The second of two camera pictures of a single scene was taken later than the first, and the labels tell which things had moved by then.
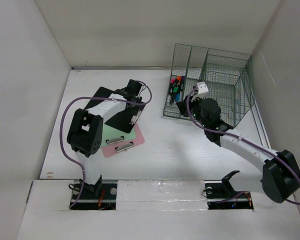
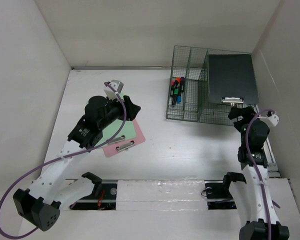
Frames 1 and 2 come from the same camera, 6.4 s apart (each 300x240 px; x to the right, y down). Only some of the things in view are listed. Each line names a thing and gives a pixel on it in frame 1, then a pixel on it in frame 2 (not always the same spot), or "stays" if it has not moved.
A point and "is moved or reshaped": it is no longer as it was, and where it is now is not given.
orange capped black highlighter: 179,78 stays
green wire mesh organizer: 204,73 stays
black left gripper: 138,98 to 131,109
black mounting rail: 217,199 stays
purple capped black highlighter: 183,77 stays
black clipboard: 125,120 is moved or reshaped
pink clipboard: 111,150 stays
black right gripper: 182,105 to 246,112
